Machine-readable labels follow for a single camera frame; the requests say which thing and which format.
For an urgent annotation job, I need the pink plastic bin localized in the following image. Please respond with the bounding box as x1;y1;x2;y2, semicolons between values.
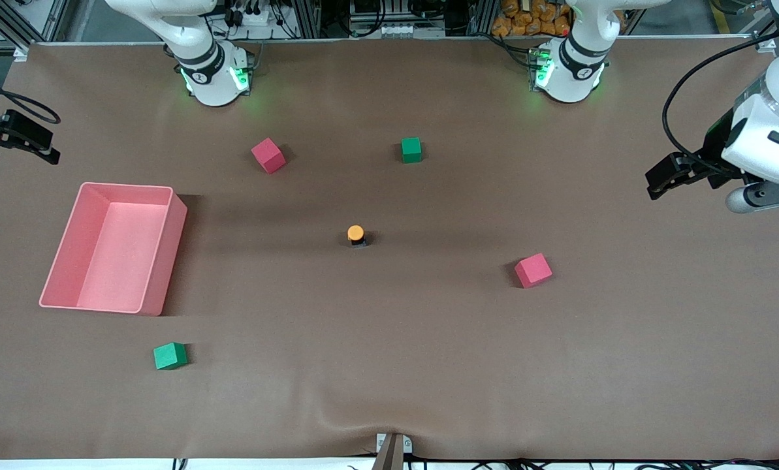
39;182;188;317

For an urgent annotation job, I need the pink cube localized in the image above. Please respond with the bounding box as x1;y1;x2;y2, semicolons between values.
514;253;553;289
251;137;287;174

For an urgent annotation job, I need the orange packaged goods pile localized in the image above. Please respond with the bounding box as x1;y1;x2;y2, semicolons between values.
492;0;571;37

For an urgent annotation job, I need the white power strip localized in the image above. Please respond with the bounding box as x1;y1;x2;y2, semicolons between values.
229;3;279;27

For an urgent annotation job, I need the white terminal block row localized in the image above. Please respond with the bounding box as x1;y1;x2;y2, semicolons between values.
350;23;447;38

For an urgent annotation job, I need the brown table cover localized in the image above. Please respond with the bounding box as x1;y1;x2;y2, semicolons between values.
0;36;779;461

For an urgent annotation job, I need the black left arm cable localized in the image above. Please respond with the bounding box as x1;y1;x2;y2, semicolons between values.
662;31;778;161

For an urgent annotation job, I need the black cable bundle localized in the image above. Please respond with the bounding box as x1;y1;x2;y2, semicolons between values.
405;457;779;470

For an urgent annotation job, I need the brown camera stand post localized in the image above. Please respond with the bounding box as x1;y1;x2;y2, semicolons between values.
371;432;413;470

